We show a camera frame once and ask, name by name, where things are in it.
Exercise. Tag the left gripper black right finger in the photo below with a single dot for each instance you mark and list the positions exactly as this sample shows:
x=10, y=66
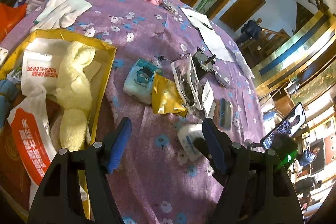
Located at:
x=256, y=186

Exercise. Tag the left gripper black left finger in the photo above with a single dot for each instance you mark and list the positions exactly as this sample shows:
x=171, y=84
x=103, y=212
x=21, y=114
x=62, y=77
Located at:
x=58, y=198

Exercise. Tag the blue sponge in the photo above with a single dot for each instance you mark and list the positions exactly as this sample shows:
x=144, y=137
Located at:
x=225, y=114

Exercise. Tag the white blue wipes pack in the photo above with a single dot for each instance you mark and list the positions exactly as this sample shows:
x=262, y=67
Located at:
x=186, y=135

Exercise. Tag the yellow plush towel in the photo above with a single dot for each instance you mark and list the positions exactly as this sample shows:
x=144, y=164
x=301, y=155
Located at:
x=73, y=93

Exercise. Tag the blue knitted cloth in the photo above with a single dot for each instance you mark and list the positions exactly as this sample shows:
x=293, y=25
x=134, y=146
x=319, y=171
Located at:
x=8, y=93

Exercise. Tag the teal tissue pack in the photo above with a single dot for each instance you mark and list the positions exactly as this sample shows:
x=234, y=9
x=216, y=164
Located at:
x=139, y=81

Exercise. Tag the yellow snack packet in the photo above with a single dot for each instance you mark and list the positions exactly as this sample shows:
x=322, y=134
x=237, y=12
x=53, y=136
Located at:
x=165, y=98

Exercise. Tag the white printed pouch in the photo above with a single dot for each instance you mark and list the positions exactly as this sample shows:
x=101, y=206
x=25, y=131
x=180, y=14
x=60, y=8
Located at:
x=40, y=69

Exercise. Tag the white red plastic bag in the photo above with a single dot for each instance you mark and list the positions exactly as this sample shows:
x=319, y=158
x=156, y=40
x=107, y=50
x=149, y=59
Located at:
x=31, y=133

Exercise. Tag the smartphone on stand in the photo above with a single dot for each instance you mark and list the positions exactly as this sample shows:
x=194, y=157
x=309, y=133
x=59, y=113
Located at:
x=288, y=126

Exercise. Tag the white crumpled tissue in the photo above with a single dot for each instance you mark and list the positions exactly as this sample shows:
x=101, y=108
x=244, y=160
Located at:
x=243, y=65

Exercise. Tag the yellow edged white box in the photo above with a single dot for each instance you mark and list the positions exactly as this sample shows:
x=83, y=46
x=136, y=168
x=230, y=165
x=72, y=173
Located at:
x=46, y=41

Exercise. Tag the black electric motor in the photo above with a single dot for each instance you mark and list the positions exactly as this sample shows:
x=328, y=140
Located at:
x=203, y=64

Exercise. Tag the white paper sheets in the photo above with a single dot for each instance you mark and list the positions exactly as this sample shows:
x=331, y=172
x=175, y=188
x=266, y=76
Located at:
x=207, y=35

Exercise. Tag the clear zip pouch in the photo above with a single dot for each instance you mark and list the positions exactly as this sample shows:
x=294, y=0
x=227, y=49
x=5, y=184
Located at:
x=187, y=82

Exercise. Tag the person in dark jacket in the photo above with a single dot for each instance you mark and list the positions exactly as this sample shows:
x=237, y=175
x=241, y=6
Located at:
x=251, y=30

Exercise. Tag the purple floral tablecloth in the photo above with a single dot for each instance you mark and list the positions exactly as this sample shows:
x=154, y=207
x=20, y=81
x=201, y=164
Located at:
x=161, y=178

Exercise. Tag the brown wooden door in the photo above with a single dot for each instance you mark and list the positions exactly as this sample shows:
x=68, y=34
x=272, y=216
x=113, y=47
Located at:
x=240, y=11

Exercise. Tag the black pen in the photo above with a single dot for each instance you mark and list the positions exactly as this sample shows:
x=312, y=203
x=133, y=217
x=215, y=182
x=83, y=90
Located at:
x=204, y=24

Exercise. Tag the patterned small carton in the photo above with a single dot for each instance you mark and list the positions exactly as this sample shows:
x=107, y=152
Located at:
x=3, y=55

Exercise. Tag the white gloves pile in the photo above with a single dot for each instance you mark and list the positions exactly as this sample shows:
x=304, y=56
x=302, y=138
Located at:
x=60, y=14

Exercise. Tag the orange red shopping bag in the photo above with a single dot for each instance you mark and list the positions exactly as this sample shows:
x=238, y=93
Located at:
x=9, y=18

